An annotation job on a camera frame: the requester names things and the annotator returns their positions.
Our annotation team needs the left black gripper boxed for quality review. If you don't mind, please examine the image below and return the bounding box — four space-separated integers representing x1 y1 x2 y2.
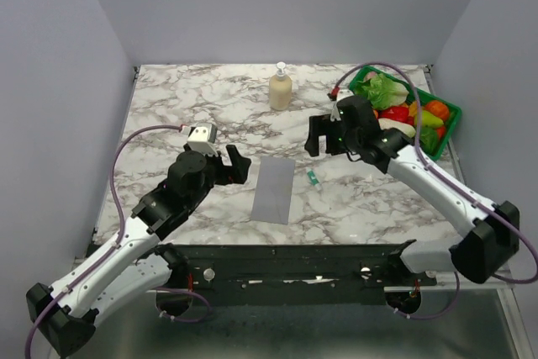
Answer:
184 143 251 211

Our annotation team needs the grey envelope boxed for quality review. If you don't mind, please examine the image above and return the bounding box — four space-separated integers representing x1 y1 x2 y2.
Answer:
251 156 295 224

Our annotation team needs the green white glue stick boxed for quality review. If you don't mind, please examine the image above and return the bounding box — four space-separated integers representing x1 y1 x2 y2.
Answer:
306 167 322 190

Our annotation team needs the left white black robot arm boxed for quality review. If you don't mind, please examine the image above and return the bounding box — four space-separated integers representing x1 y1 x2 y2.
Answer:
25 145 251 358

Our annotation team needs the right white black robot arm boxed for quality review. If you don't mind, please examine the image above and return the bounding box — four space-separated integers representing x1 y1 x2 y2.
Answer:
304 95 520 285

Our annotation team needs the white toy radish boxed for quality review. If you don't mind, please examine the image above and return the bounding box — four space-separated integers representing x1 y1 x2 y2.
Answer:
377 118 416 138

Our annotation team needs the beige soap pump bottle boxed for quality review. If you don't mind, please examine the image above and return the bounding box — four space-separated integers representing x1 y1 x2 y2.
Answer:
269 61 293 111

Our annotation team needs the green toy lettuce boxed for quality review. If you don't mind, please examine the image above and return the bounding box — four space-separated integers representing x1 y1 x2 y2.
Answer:
354 73 409 110

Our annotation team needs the red toy pepper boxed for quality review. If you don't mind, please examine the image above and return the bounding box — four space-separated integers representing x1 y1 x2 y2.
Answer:
377 105 409 124

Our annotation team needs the pink toy onion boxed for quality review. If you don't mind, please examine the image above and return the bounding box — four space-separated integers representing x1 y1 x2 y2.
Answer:
364 71 377 82

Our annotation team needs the yellow toy pepper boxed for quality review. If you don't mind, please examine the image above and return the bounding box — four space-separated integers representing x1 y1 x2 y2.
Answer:
408 100 421 118

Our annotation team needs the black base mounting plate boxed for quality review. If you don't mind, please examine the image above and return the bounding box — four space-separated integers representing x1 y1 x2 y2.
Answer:
86 244 438 308

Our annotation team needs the green toy leaf vegetable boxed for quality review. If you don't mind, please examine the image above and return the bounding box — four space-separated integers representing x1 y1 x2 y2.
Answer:
419 127 439 156

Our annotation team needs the green toy pear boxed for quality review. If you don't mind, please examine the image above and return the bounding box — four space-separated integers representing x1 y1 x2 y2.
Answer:
414 109 445 129

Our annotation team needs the orange toy tomato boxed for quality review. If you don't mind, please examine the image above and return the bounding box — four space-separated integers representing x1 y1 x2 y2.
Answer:
425 100 451 122

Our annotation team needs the green plastic basket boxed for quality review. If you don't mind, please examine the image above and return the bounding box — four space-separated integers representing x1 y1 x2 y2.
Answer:
348 66 462 161

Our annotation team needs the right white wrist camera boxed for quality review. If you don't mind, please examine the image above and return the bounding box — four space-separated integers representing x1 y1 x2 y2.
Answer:
330 88 354 122

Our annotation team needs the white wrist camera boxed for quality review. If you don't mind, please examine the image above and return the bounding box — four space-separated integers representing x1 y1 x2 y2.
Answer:
330 88 354 122
187 124 218 156

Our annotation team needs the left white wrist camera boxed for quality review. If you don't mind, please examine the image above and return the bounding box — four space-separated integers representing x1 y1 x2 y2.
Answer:
187 124 218 156

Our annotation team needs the aluminium frame rail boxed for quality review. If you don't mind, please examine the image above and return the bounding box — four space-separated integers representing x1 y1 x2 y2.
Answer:
384 271 514 293

